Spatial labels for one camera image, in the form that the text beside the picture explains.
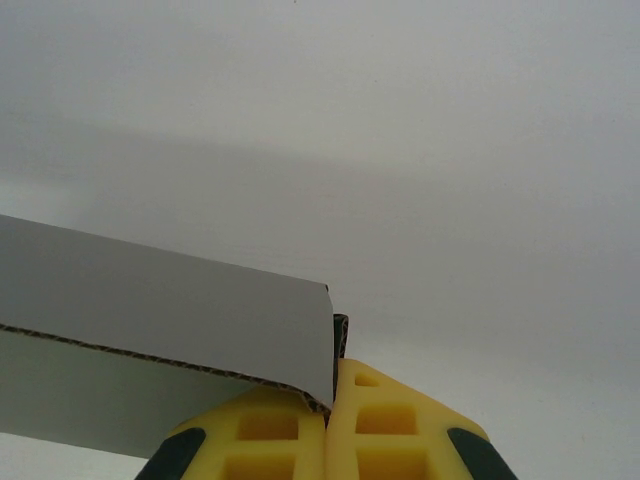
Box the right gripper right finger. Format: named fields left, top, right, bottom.
left=324, top=357, right=517, bottom=480

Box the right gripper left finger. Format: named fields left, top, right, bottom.
left=133, top=383, right=332, bottom=480

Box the grey cardboard box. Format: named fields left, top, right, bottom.
left=0, top=214, right=352, bottom=460

